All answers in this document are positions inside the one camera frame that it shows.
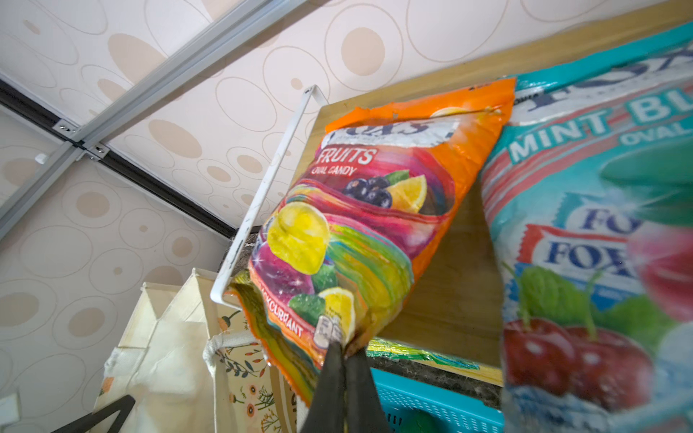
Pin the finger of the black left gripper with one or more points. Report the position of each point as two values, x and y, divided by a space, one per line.
121 408

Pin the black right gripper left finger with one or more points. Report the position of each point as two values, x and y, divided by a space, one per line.
327 409

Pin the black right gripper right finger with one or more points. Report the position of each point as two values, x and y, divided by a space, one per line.
364 412

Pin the cream canvas grocery bag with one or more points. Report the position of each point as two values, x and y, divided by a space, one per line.
192 365

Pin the orange fruits candy bag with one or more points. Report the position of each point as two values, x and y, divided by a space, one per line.
340 255

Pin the green lemon candy bag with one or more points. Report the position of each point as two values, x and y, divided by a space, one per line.
394 351

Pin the teal mint candy bag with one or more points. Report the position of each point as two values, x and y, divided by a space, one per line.
588 199

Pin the teal plastic basket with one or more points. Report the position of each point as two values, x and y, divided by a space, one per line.
405 400

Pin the green toy avocado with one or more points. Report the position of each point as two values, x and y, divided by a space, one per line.
419 422

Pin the left aluminium frame bar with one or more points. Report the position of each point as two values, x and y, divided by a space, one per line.
29 193

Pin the horizontal aluminium frame bar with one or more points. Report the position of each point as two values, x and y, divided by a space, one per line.
226 35

